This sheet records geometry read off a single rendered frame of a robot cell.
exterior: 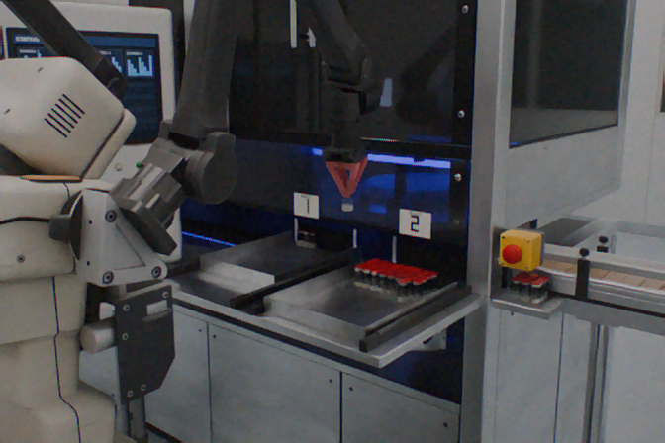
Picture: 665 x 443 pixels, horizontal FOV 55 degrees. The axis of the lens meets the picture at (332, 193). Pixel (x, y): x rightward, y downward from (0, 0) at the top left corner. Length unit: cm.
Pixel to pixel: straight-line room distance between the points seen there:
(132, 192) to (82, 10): 108
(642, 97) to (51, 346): 547
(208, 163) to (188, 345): 145
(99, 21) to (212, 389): 119
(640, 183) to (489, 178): 471
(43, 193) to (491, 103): 90
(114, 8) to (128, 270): 116
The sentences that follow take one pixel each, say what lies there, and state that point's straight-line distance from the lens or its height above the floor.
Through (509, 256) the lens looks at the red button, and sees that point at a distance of 137.
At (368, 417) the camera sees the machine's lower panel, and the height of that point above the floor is 48.
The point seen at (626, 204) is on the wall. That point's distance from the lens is 613.
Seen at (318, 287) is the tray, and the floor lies 89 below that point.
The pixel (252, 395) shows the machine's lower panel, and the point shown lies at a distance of 207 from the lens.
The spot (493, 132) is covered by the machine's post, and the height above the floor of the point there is 124.
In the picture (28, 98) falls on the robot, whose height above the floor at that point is 133.
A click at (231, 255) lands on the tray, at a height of 89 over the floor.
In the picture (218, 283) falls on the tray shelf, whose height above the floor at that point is 88.
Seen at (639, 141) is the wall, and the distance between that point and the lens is 604.
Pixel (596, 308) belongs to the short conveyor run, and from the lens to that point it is 150.
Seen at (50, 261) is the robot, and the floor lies 113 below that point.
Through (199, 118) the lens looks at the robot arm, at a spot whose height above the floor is 131.
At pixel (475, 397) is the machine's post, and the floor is 64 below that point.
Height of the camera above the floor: 136
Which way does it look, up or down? 11 degrees down
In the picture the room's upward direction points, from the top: straight up
